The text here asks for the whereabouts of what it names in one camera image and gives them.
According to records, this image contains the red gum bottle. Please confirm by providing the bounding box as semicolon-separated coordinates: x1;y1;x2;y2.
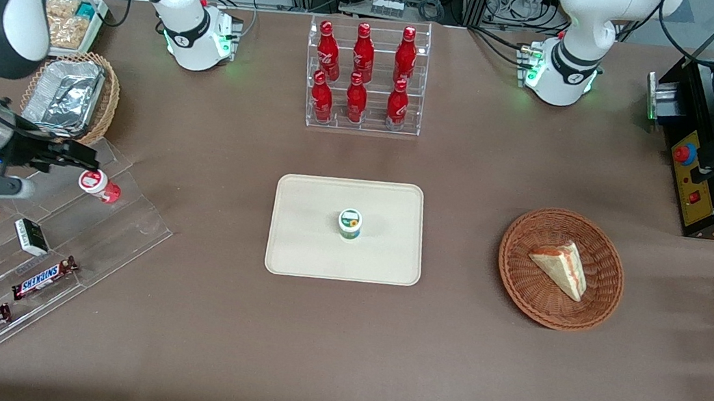
76;167;124;207

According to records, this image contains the clear bag of crackers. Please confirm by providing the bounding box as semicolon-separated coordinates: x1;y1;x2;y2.
43;0;81;21
47;14;90;52

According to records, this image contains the green gum bottle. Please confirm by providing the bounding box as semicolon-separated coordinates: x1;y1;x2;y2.
335;207;366;242

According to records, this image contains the clear acrylic bottle rack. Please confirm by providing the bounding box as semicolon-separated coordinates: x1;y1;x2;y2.
297;7;435;142

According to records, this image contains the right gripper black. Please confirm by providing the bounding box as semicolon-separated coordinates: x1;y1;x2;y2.
0;131;101;192

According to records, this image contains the small dark green box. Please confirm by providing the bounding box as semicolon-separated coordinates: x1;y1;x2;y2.
10;217;55;259

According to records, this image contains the silver foil tray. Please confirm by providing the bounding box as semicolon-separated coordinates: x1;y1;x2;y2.
21;53;107;141

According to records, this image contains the oval tan wicker basket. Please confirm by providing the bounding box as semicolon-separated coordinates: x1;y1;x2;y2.
14;44;126;161

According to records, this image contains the clear acrylic tiered shelf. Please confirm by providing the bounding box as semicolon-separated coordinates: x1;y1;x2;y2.
0;125;185;389

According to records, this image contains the beige plastic tray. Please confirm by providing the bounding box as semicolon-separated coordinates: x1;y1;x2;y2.
263;166;433;294

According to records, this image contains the round brown wicker basket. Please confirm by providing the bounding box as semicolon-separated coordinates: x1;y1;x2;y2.
490;202;633;338

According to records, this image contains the white plastic bin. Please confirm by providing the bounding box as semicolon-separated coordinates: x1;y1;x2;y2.
38;0;111;63

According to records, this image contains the red cola bottle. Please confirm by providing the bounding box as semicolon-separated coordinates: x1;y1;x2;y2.
313;19;347;80
342;71;372;126
391;25;422;86
307;69;339;124
383;77;414;132
349;21;380;83

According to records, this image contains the wrapped triangle sandwich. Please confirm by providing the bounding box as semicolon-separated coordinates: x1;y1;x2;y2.
523;235;594;305

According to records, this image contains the white power strip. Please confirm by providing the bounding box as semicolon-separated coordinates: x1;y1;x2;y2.
369;0;407;21

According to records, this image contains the coiled grey cable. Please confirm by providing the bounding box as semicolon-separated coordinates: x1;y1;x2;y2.
415;0;447;24

